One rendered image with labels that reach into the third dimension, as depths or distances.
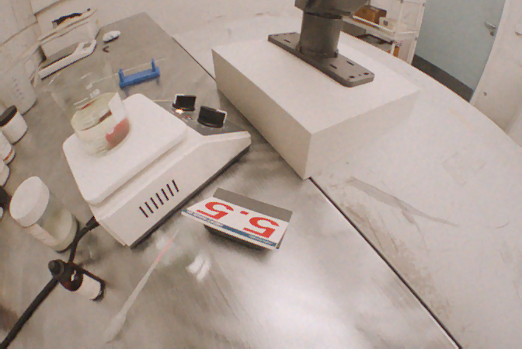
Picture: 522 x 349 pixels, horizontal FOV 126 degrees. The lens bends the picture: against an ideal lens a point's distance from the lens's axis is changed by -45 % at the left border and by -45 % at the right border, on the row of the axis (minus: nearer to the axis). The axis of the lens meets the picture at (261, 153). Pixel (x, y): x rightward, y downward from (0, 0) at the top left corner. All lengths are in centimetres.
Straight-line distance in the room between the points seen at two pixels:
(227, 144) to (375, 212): 18
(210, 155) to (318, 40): 23
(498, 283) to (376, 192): 22
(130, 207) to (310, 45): 32
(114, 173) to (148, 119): 7
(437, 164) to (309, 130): 23
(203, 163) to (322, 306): 18
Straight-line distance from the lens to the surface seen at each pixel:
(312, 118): 25
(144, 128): 25
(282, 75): 32
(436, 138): 44
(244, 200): 26
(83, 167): 25
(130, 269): 27
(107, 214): 23
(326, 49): 38
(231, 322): 23
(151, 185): 23
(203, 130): 26
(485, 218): 39
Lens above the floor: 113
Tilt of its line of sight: 46 degrees down
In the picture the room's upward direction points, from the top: 2 degrees counter-clockwise
